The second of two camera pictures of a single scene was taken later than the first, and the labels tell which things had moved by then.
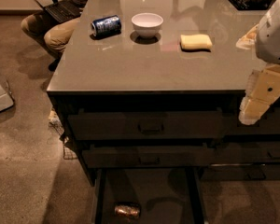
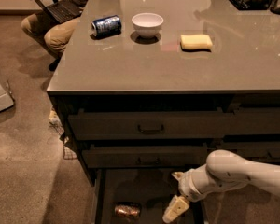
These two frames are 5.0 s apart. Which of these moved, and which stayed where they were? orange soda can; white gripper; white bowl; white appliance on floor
Moved: white gripper
Stayed: white bowl; orange soda can; white appliance on floor
